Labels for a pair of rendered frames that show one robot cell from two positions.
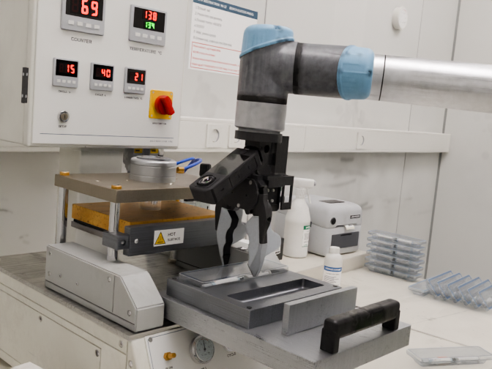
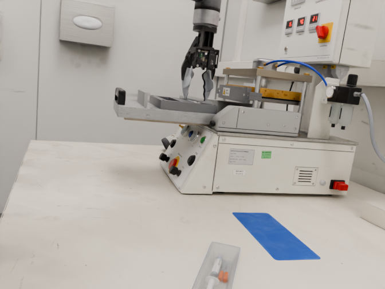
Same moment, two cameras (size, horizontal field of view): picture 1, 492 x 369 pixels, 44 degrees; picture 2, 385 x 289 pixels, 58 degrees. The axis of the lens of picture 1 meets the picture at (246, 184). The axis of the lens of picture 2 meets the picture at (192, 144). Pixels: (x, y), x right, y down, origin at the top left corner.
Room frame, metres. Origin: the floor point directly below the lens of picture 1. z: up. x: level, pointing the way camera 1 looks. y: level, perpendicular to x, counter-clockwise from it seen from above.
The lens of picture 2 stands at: (1.45, -0.93, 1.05)
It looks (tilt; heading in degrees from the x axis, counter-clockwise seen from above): 10 degrees down; 120
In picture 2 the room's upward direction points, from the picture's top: 7 degrees clockwise
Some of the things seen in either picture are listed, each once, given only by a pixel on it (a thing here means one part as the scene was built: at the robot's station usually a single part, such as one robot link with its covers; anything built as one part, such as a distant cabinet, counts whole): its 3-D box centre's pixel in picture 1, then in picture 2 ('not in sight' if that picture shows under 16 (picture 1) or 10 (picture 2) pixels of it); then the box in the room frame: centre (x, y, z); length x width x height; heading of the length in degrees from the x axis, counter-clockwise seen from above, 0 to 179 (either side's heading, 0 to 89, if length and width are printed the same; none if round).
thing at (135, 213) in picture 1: (154, 204); (262, 85); (1.06, 0.16, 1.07); 0.22 x 0.17 x 0.10; 137
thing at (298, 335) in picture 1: (279, 307); (165, 106); (0.84, -0.06, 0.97); 0.30 x 0.22 x 0.08; 47
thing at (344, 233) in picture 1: (318, 223); not in sight; (2.07, -0.26, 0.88); 0.25 x 0.20 x 0.17; 46
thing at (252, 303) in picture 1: (255, 290); (181, 104); (0.87, -0.03, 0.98); 0.20 x 0.17 x 0.03; 137
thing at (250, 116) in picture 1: (258, 118); (207, 20); (0.92, -0.01, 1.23); 0.08 x 0.08 x 0.05
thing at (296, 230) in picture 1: (299, 217); not in sight; (1.93, -0.18, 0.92); 0.09 x 0.08 x 0.25; 79
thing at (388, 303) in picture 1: (362, 323); (120, 95); (0.75, -0.16, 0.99); 0.15 x 0.02 x 0.04; 137
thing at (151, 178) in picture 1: (149, 191); (274, 81); (1.09, 0.17, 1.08); 0.31 x 0.24 x 0.13; 137
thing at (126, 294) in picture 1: (100, 282); (222, 110); (0.90, 0.21, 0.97); 0.25 x 0.05 x 0.07; 47
